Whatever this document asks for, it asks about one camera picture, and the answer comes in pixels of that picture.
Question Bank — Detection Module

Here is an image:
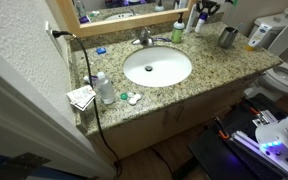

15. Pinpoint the black power cable with plug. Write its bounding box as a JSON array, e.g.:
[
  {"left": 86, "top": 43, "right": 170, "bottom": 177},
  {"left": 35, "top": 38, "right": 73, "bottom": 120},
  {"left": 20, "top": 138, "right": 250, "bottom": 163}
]
[{"left": 51, "top": 29, "right": 124, "bottom": 178}]

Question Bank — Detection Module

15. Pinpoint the wooden framed mirror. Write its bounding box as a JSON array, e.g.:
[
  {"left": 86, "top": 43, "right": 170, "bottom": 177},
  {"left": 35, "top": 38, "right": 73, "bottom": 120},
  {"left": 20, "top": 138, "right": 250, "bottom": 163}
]
[{"left": 54, "top": 0, "right": 198, "bottom": 38}]

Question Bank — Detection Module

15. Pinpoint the white toilet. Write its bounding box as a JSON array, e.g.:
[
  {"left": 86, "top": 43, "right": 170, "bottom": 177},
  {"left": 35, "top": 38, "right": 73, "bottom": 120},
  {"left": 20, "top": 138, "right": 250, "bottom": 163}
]
[{"left": 243, "top": 0, "right": 288, "bottom": 103}]

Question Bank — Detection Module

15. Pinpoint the black cart top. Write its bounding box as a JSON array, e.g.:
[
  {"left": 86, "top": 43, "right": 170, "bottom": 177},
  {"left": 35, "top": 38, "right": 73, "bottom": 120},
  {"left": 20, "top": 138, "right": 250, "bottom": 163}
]
[{"left": 187, "top": 93, "right": 288, "bottom": 180}]

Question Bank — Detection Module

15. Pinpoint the white tube with orange cap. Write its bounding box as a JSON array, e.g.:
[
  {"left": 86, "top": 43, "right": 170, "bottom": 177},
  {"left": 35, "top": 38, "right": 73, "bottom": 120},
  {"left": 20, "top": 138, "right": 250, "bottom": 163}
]
[{"left": 244, "top": 23, "right": 273, "bottom": 52}]

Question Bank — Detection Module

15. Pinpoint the white green contact lens case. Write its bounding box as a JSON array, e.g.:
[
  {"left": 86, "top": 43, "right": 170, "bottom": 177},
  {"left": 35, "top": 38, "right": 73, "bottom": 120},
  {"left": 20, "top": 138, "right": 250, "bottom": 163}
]
[{"left": 119, "top": 91, "right": 143, "bottom": 107}]

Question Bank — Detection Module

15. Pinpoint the white door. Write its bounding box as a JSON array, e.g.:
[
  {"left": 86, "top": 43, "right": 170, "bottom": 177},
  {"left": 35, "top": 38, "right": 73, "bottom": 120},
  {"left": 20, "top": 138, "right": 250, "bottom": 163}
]
[{"left": 0, "top": 43, "right": 117, "bottom": 180}]

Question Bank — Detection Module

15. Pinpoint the purple toothbrush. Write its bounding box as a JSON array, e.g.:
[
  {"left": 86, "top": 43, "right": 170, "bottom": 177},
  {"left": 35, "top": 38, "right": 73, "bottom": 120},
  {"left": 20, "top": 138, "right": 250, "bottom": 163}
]
[{"left": 152, "top": 36, "right": 173, "bottom": 43}]

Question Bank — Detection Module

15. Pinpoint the steel cup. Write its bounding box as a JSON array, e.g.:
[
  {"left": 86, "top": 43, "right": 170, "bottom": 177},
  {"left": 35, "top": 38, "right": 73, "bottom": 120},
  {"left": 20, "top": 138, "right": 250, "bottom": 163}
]
[{"left": 217, "top": 26, "right": 239, "bottom": 50}]

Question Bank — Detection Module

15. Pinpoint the wooden vanity cabinet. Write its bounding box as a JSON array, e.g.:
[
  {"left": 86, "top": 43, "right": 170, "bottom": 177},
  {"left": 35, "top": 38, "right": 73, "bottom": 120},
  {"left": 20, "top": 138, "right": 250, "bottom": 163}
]
[{"left": 78, "top": 71, "right": 263, "bottom": 166}]

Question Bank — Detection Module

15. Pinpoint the white bottle with blue lid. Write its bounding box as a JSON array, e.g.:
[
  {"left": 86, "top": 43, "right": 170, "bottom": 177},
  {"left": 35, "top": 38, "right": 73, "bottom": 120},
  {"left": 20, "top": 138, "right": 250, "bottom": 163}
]
[{"left": 194, "top": 12, "right": 209, "bottom": 34}]

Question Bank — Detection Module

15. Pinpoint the chrome faucet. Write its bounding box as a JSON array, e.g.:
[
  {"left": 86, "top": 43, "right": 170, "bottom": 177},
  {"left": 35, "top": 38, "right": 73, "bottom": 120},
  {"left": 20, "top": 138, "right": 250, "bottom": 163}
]
[{"left": 131, "top": 27, "right": 156, "bottom": 47}]

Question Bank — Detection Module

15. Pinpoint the cabinet door handle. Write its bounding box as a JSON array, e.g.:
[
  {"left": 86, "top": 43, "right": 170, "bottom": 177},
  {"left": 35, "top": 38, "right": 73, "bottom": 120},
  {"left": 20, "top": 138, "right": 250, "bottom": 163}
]
[
  {"left": 174, "top": 104, "right": 186, "bottom": 122},
  {"left": 161, "top": 108, "right": 172, "bottom": 127}
]

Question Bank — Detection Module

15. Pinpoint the white oval sink basin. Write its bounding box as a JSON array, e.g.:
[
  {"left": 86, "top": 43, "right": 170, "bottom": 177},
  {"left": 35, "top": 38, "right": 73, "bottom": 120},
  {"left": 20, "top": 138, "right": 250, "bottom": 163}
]
[{"left": 122, "top": 45, "right": 194, "bottom": 89}]

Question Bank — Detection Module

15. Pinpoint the toothbrush in cup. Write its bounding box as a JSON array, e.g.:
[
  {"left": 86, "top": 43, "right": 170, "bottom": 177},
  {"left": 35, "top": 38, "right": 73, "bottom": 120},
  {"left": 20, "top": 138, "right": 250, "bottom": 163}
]
[{"left": 232, "top": 22, "right": 246, "bottom": 35}]

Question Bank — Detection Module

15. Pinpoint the dark metal door hinge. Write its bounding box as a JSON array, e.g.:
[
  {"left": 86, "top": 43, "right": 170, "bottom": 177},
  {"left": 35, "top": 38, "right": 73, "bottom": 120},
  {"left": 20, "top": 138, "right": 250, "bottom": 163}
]
[{"left": 0, "top": 152, "right": 52, "bottom": 180}]

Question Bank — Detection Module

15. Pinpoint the white wall outlet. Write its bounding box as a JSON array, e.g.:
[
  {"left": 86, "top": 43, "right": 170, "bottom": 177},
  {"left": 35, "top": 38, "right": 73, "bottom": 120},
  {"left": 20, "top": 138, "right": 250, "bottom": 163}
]
[{"left": 44, "top": 21, "right": 64, "bottom": 55}]

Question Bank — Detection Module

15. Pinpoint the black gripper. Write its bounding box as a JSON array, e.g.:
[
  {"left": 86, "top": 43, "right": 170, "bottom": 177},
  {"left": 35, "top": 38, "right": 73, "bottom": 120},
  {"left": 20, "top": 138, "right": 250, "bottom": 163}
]
[{"left": 195, "top": 0, "right": 222, "bottom": 17}]

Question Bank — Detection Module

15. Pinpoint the clear plastic bottle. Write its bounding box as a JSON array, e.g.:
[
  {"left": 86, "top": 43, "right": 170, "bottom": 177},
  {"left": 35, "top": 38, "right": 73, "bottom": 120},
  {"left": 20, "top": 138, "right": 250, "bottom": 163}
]
[{"left": 95, "top": 71, "right": 116, "bottom": 106}]

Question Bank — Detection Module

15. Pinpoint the green soap pump bottle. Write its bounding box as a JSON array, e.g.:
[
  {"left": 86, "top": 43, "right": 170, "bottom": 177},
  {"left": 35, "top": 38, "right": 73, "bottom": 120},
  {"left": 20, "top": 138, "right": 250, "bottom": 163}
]
[{"left": 170, "top": 12, "right": 186, "bottom": 45}]

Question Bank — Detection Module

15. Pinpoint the small blue case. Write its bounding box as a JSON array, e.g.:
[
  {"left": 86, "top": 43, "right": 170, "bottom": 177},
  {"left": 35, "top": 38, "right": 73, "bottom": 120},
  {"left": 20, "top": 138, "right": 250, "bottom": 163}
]
[{"left": 95, "top": 46, "right": 108, "bottom": 56}]

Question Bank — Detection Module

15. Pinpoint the small purple item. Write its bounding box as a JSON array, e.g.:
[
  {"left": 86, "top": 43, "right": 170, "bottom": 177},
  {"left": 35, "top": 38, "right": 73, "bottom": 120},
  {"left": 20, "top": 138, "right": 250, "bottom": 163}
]
[{"left": 83, "top": 74, "right": 99, "bottom": 85}]

